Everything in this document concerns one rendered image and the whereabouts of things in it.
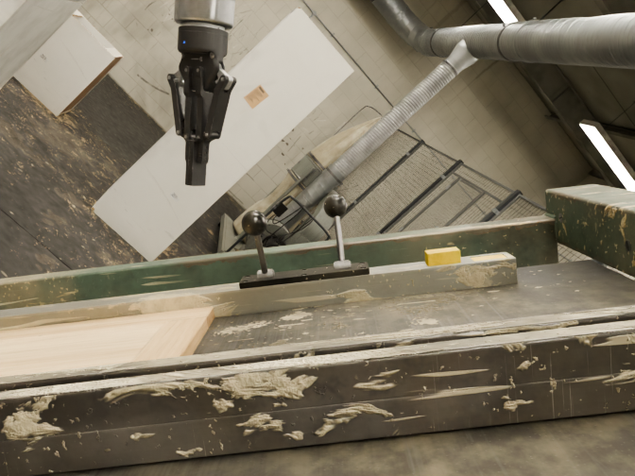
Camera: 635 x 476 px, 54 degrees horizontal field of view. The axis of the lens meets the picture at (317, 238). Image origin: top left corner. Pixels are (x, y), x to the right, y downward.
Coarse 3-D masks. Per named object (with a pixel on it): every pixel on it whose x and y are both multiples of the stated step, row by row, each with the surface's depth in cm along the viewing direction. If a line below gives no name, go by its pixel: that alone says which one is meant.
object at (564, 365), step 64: (512, 320) 55; (576, 320) 53; (0, 384) 55; (64, 384) 53; (128, 384) 51; (192, 384) 50; (256, 384) 50; (320, 384) 50; (384, 384) 50; (448, 384) 50; (512, 384) 50; (576, 384) 50; (0, 448) 52; (64, 448) 51; (128, 448) 51; (192, 448) 51; (256, 448) 51
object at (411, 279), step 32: (480, 256) 97; (512, 256) 94; (192, 288) 99; (224, 288) 96; (256, 288) 94; (288, 288) 94; (320, 288) 94; (352, 288) 94; (384, 288) 94; (416, 288) 94; (448, 288) 94; (0, 320) 95; (32, 320) 95; (64, 320) 95
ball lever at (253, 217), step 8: (248, 216) 88; (256, 216) 88; (264, 216) 89; (248, 224) 88; (256, 224) 88; (264, 224) 89; (248, 232) 89; (256, 232) 89; (256, 240) 91; (264, 256) 93; (264, 264) 94; (264, 272) 95; (272, 272) 95
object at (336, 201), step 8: (328, 200) 98; (336, 200) 98; (344, 200) 98; (328, 208) 98; (336, 208) 98; (344, 208) 98; (336, 216) 98; (336, 224) 98; (336, 232) 97; (336, 240) 97; (344, 256) 96; (336, 264) 95; (344, 264) 95
